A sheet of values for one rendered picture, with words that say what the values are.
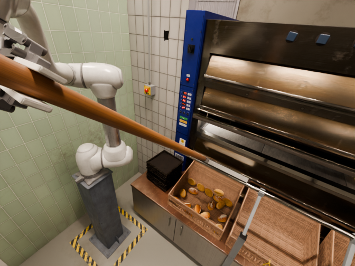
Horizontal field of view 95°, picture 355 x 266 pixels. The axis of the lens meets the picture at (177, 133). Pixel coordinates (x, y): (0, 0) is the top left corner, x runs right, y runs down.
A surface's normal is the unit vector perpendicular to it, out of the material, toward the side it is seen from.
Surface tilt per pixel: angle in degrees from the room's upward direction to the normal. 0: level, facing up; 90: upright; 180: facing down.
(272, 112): 70
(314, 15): 90
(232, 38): 90
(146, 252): 0
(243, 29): 90
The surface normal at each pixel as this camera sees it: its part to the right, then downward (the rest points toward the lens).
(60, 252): 0.07, -0.84
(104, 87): 0.26, 0.66
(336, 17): -0.55, 0.42
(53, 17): 0.82, 0.36
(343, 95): -0.51, 0.10
